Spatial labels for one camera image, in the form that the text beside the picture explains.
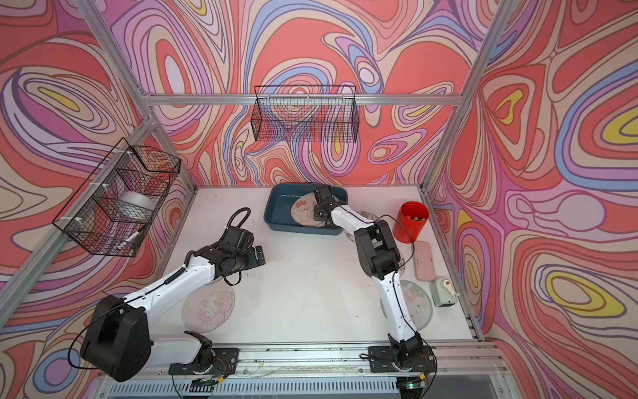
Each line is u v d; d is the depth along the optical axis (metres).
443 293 0.82
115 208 0.69
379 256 0.61
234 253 0.66
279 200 1.13
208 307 0.84
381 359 0.73
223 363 0.72
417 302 0.84
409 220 0.90
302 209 1.08
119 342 0.41
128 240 0.72
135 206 0.69
